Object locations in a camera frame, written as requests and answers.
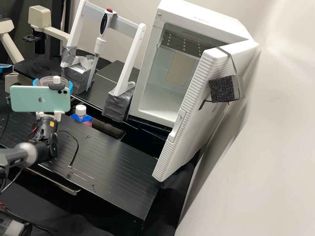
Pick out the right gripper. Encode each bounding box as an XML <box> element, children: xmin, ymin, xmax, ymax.
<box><xmin>32</xmin><ymin>78</ymin><xmax>74</xmax><ymax>121</ymax></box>

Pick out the petri dish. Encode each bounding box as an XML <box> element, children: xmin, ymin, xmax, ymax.
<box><xmin>39</xmin><ymin>75</ymin><xmax>70</xmax><ymax>87</ymax></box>

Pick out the grey taped block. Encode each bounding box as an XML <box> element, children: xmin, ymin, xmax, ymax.
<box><xmin>61</xmin><ymin>45</ymin><xmax>96</xmax><ymax>95</ymax></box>
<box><xmin>101</xmin><ymin>88</ymin><xmax>135</xmax><ymax>123</ymax></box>

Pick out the white-capped bottle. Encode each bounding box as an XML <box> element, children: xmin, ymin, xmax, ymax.
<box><xmin>70</xmin><ymin>104</ymin><xmax>94</xmax><ymax>128</ymax></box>

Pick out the black platform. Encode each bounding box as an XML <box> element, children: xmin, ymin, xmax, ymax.
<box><xmin>70</xmin><ymin>60</ymin><xmax>141</xmax><ymax>111</ymax></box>
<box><xmin>0</xmin><ymin>108</ymin><xmax>165</xmax><ymax>223</ymax></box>

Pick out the cream microscope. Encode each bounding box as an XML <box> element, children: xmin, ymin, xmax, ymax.
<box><xmin>0</xmin><ymin>5</ymin><xmax>71</xmax><ymax>87</ymax></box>

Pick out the black tray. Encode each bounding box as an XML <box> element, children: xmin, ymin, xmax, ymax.
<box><xmin>23</xmin><ymin>117</ymin><xmax>126</xmax><ymax>196</ymax></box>

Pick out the white pipette stand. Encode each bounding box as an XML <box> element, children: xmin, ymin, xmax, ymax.
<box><xmin>60</xmin><ymin>0</ymin><xmax>147</xmax><ymax>97</ymax></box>

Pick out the pipette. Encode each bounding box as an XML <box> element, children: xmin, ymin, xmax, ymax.
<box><xmin>86</xmin><ymin>8</ymin><xmax>116</xmax><ymax>92</ymax></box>

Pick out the incubator door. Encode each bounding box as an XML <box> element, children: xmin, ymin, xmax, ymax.
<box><xmin>151</xmin><ymin>40</ymin><xmax>260</xmax><ymax>183</ymax></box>

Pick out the white incubator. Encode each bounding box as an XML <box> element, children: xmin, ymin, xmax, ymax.
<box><xmin>128</xmin><ymin>0</ymin><xmax>261</xmax><ymax>129</ymax></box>

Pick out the right wrist camera phone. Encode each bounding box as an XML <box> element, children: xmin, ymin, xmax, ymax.
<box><xmin>9</xmin><ymin>75</ymin><xmax>72</xmax><ymax>114</ymax></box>

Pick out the black cable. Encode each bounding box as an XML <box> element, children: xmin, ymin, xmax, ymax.
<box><xmin>57</xmin><ymin>130</ymin><xmax>79</xmax><ymax>169</ymax></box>

